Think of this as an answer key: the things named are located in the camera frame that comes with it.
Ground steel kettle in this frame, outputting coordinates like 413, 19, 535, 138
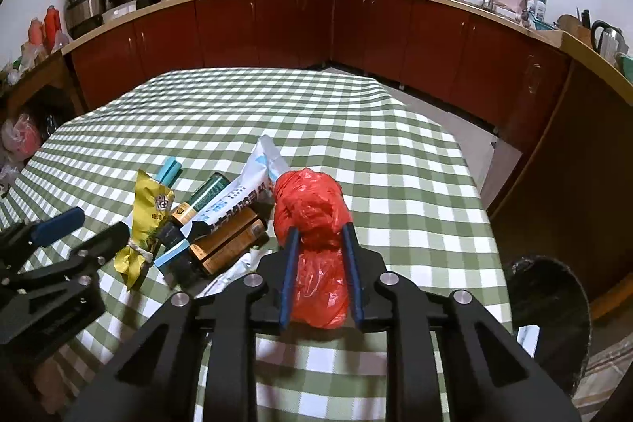
591, 21, 629, 59

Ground wooden cutting board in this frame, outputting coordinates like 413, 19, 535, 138
556, 14, 594, 47

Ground dark red kitchen cabinets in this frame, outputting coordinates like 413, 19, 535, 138
62, 0, 633, 304

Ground person's left forearm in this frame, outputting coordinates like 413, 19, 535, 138
27, 355, 75, 408

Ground rice cooker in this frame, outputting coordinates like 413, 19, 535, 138
66, 0, 107, 40

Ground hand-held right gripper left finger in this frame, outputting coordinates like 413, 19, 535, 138
64, 227, 302, 422

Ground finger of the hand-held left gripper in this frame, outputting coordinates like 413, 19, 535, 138
0, 206, 85, 269
15, 221, 130, 291

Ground red orange flask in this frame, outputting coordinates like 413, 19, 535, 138
44, 5, 64, 44

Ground striped floor mat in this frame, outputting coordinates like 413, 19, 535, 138
571, 343, 633, 422

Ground yellow snack packet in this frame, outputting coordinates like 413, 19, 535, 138
114, 169, 177, 291

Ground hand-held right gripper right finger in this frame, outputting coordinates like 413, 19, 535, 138
341, 221, 582, 422

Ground green checked tablecloth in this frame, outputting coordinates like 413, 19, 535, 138
0, 67, 512, 422

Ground black trash bin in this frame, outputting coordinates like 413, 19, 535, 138
504, 255, 591, 398

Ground light blue sachet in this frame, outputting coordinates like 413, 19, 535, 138
155, 156, 183, 186

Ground dark bottle brown label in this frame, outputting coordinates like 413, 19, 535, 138
189, 206, 270, 278

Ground pink plastic bag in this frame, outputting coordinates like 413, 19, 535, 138
0, 115, 43, 163

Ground dark bottle green label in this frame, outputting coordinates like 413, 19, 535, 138
155, 172, 231, 250

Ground white blue packet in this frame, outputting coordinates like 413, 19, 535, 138
190, 134, 284, 237

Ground red plastic bag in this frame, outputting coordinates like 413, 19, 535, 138
273, 168, 353, 330

